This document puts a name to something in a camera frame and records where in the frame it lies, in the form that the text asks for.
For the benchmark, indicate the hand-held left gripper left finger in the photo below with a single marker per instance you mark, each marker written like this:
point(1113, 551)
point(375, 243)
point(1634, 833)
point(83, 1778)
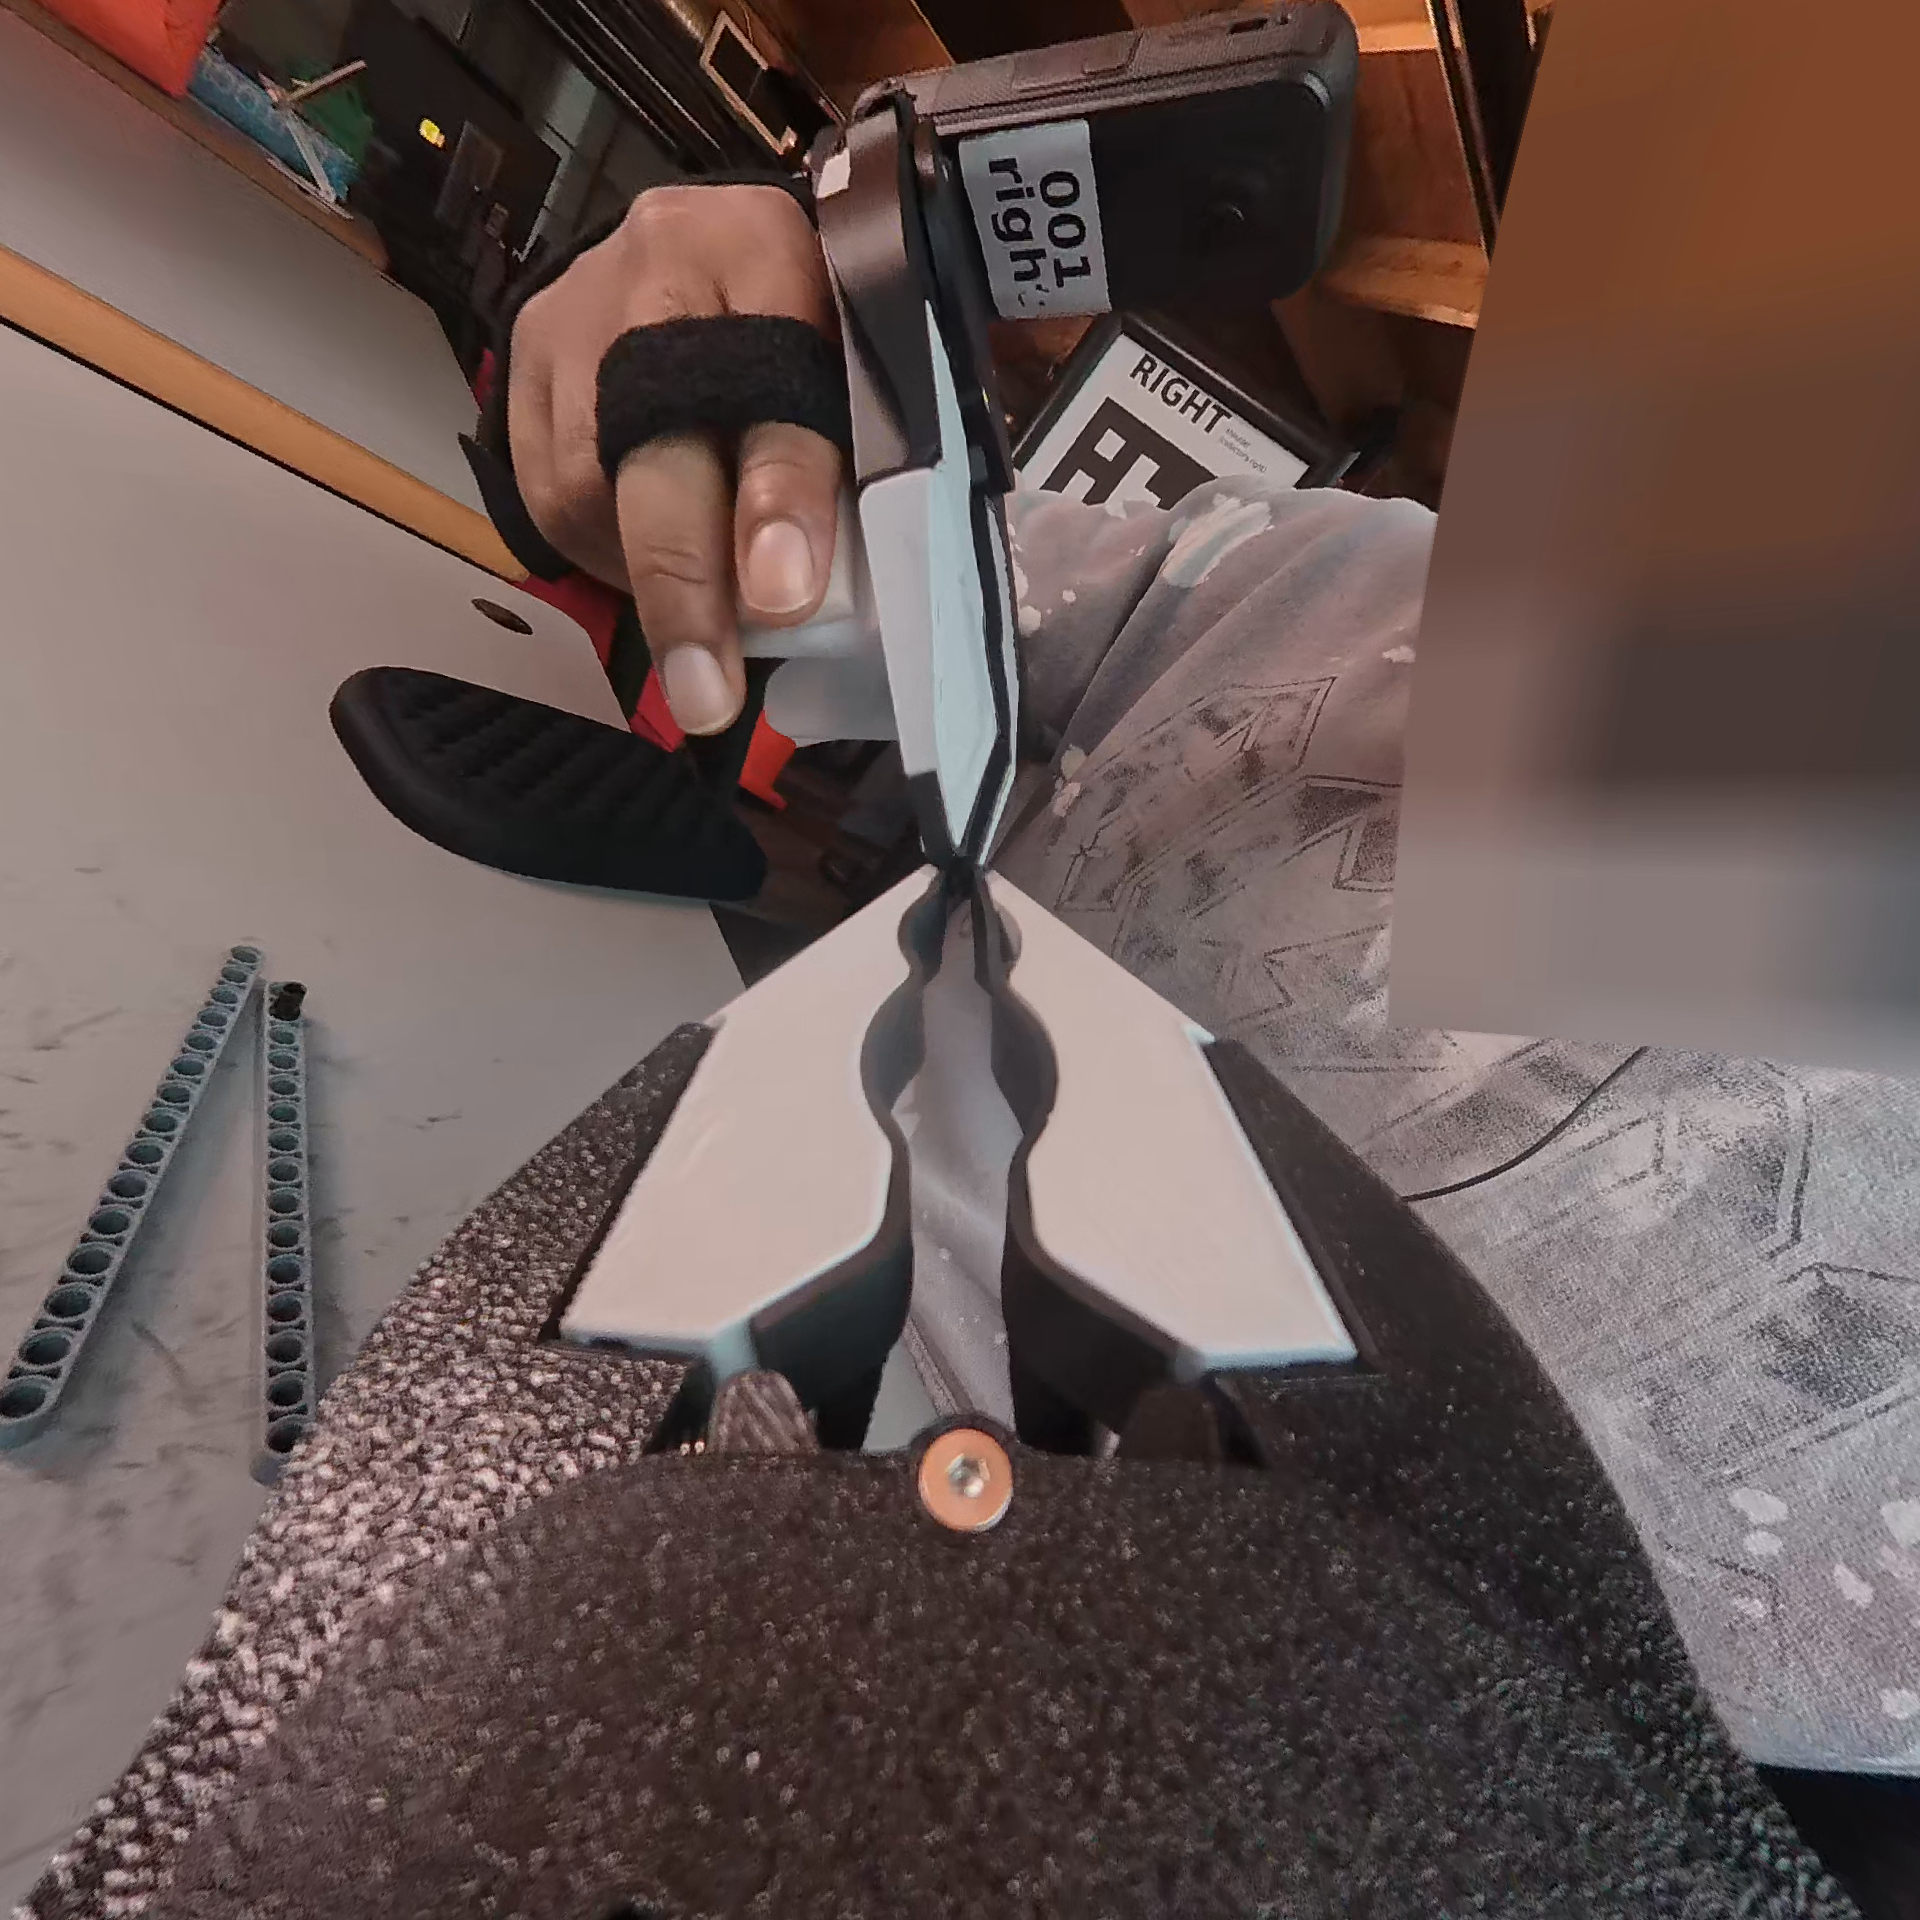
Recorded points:
point(736, 1200)

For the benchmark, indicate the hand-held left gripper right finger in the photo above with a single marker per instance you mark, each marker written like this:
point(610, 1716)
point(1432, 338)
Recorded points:
point(1185, 1200)

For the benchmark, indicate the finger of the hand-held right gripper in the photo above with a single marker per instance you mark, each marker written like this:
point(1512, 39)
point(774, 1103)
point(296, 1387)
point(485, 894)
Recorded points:
point(1007, 675)
point(938, 630)

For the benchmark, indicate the long black toy beam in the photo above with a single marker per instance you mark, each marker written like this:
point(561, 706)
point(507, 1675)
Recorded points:
point(285, 1229)
point(132, 1193)

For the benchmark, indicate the grey desk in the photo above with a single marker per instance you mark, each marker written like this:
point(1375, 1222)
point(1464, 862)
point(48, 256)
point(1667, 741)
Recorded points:
point(225, 751)

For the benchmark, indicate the person's right hand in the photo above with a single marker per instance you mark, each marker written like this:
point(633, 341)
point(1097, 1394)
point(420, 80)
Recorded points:
point(660, 270)

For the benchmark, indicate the person's beige clothing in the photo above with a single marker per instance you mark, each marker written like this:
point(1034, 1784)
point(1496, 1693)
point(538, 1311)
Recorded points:
point(1200, 824)

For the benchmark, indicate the black white marker tag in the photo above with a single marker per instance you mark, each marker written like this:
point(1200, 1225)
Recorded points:
point(1140, 420)

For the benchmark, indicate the red black object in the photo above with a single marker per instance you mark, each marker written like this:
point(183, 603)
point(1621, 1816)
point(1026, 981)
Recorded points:
point(601, 615)

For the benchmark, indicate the adjacent wood edged table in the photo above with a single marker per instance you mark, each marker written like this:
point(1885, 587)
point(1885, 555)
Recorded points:
point(149, 182)

